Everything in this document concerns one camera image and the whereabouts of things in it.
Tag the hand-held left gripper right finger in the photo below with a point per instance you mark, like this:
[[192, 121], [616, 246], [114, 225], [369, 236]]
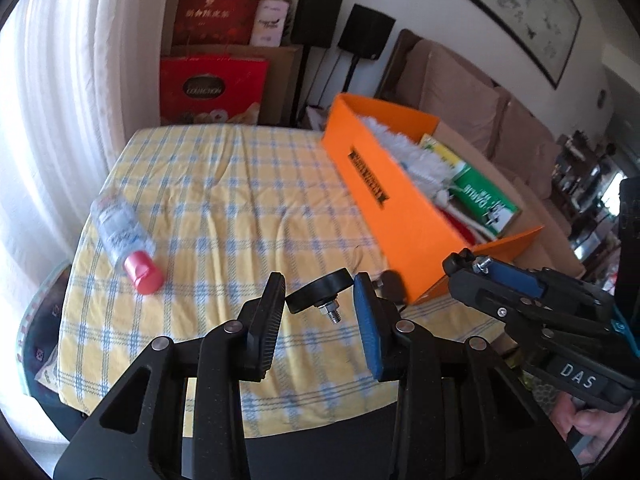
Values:
[[370, 332]]

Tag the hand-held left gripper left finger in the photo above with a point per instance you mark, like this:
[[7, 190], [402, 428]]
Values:
[[260, 332]]

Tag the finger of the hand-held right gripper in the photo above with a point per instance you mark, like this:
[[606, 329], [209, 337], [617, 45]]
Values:
[[480, 297], [520, 280]]

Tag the black round knob screw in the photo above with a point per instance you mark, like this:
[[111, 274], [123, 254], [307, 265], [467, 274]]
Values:
[[312, 295]]

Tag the red and white lint brush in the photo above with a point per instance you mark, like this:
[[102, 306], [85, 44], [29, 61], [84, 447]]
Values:
[[460, 227]]

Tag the green toothpaste box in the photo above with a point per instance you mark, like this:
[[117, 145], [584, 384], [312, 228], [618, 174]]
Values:
[[480, 195]]

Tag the orange cardboard box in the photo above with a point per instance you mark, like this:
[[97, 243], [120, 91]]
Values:
[[400, 195]]

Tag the person's right hand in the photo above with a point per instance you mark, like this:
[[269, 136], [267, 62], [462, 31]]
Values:
[[595, 422]]

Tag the black star knob screw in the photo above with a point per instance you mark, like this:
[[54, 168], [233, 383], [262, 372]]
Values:
[[392, 285]]

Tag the cluttered dark shelf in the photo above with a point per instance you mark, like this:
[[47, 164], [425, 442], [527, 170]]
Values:
[[580, 170]]

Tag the yellow plaid tablecloth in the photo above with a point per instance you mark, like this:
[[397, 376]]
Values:
[[225, 185]]

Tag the white fluffy duster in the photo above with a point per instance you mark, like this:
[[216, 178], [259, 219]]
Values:
[[415, 160]]

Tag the clear bottle with red cap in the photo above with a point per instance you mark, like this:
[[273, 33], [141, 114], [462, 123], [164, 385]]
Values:
[[117, 225]]

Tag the brown sofa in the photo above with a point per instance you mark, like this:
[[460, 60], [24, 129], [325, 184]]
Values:
[[450, 80]]

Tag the white plastic bag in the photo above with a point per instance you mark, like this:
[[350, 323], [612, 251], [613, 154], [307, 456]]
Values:
[[317, 117]]

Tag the black speaker stand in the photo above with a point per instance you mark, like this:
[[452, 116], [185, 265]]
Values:
[[352, 72], [306, 85]]

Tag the black speaker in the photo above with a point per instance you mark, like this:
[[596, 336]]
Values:
[[317, 17], [367, 30]]

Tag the white and pink box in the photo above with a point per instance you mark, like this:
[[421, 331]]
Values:
[[270, 22]]

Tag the white sheer curtain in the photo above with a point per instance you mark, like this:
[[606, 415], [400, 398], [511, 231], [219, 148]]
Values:
[[65, 85]]

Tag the dark red gift box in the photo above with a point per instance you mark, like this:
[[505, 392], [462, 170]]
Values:
[[215, 10]]

